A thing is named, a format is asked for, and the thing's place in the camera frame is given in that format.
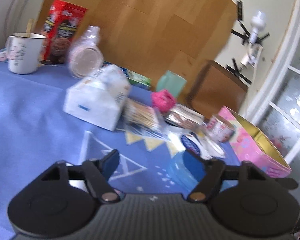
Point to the blue plastic case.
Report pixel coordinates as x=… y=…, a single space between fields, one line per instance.
x=186 y=170

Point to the white tissue pack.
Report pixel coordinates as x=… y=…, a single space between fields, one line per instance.
x=99 y=98

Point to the white framed glass door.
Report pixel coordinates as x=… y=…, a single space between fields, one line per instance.
x=276 y=109

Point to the pink knitted cloth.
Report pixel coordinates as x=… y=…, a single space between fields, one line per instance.
x=163 y=100

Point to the red chocolate drink box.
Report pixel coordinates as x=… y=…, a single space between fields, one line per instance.
x=59 y=29

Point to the cotton swab packet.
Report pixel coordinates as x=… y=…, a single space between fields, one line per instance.
x=143 y=120

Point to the clear snack packet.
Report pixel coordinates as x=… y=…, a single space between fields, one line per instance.
x=183 y=117

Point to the wooden stick in mug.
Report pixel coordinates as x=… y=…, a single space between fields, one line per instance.
x=29 y=26

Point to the blue patterned tablecloth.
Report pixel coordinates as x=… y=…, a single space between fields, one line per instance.
x=35 y=132

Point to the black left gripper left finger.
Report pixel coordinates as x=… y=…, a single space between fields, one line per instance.
x=97 y=174

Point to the mint green plastic cup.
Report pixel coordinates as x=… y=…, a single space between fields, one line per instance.
x=171 y=82

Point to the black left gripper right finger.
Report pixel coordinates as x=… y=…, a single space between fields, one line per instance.
x=209 y=175

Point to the white wet wipes pack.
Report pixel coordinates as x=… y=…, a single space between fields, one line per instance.
x=180 y=139

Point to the white food can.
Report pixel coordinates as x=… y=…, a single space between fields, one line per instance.
x=220 y=129

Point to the pink biscuit tin box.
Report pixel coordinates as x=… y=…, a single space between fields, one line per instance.
x=251 y=144

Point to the green toothpaste box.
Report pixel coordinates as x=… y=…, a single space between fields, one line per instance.
x=134 y=78

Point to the white power adapter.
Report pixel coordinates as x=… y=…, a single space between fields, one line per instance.
x=258 y=24

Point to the white enamel mug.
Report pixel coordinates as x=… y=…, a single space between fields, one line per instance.
x=23 y=52

